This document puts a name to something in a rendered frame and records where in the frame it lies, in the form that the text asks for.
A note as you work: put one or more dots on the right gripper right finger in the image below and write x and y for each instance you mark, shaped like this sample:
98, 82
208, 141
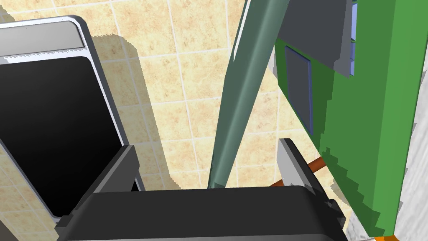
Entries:
290, 167

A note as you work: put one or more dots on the black appliance with silver frame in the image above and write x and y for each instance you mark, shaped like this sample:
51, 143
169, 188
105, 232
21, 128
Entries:
57, 134

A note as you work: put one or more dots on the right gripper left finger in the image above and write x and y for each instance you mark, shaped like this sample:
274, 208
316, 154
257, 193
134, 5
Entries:
122, 170

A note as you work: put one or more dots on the green cabinet with grey panels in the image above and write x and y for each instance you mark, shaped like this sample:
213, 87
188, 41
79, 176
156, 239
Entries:
364, 134

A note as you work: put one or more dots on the orange-brown rod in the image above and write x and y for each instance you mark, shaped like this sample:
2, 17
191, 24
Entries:
317, 164

